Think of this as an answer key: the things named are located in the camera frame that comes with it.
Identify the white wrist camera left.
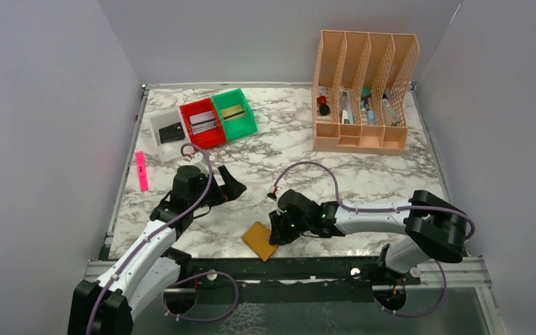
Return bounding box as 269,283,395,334
188,152,207,170

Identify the red and black stamp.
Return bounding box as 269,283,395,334
316,95,331,116

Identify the red plastic bin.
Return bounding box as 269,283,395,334
179,98,227,149

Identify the white plastic bin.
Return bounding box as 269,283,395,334
149,107,191,163

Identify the peach plastic desk organizer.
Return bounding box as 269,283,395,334
311,30,420,155

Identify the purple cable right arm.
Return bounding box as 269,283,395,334
266,161,476,241

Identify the black card in white bin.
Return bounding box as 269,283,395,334
158,122,186,144

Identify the yellow-brown card holder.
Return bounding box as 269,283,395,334
241,221,278,262

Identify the pink highlighter marker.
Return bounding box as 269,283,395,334
135,151,149,192

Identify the gold card with stripe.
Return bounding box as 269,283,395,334
221,104,245,121

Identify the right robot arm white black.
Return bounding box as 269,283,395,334
269,190,473,276

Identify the green plastic bin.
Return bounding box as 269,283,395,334
211,89,258,141

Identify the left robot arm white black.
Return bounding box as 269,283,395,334
68,165,246,334

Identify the white cards stack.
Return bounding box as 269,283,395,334
189,111,217,135

